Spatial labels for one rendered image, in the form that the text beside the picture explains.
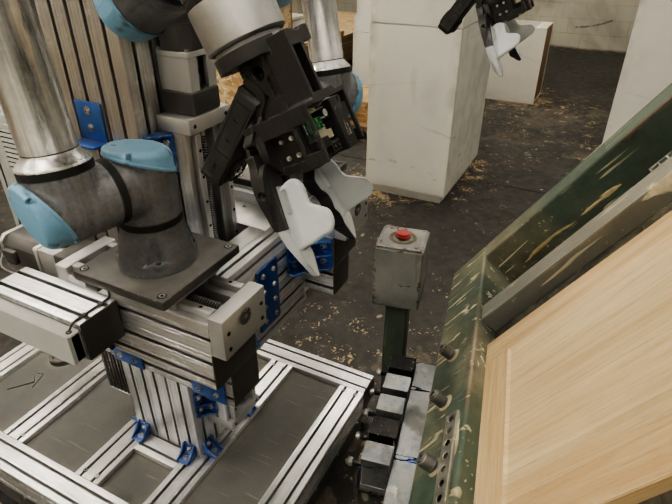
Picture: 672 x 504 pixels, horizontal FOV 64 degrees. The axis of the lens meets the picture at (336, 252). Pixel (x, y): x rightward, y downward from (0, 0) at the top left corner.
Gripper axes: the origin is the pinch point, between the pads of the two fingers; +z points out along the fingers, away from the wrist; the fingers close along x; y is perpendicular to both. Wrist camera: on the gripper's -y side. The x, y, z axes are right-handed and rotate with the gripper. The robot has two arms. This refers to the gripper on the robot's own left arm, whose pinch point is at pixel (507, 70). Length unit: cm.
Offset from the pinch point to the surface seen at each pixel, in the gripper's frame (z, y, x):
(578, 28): 67, -113, 793
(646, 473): 37, 18, -62
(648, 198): 26.3, 18.3, -13.3
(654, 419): 36, 18, -55
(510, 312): 42.5, -9.6, -17.0
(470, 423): 46, -11, -45
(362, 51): -26, -223, 370
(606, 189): 31.5, 8.3, 9.9
